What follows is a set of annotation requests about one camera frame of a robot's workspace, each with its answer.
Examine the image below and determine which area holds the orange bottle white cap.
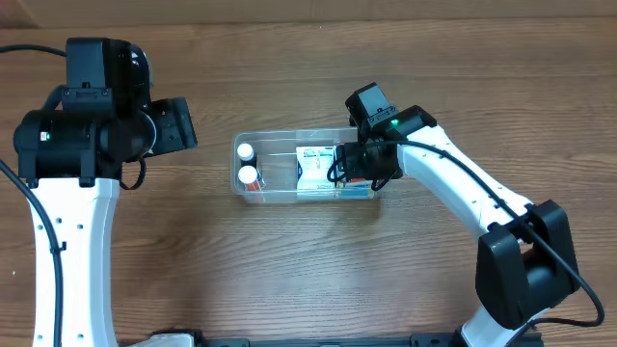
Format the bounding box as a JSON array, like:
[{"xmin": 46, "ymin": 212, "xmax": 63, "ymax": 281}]
[{"xmin": 237, "ymin": 165, "xmax": 261, "ymax": 192}]

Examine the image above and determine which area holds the dark bottle white cap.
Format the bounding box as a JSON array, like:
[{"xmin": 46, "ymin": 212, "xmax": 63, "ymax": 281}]
[{"xmin": 236, "ymin": 143, "xmax": 258, "ymax": 169}]

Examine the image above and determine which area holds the red medicine box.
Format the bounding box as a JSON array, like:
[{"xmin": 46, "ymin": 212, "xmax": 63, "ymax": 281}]
[{"xmin": 344, "ymin": 178, "xmax": 372, "ymax": 190}]

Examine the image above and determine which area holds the clear plastic container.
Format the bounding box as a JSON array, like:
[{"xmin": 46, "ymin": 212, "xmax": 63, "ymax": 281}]
[{"xmin": 230, "ymin": 127, "xmax": 357, "ymax": 203}]

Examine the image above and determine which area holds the blue VapoDrops box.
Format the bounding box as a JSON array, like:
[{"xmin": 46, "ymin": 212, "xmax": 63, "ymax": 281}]
[{"xmin": 335, "ymin": 185, "xmax": 375, "ymax": 200}]

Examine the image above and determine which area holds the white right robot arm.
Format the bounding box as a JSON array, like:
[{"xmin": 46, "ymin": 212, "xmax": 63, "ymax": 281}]
[{"xmin": 328, "ymin": 83, "xmax": 580, "ymax": 346}]

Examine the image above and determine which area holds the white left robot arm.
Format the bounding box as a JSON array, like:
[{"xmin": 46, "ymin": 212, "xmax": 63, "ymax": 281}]
[{"xmin": 8, "ymin": 38, "xmax": 198, "ymax": 346}]

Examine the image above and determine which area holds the white medicine box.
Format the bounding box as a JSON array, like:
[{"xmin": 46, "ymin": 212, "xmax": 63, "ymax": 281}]
[{"xmin": 296, "ymin": 147, "xmax": 335, "ymax": 200}]

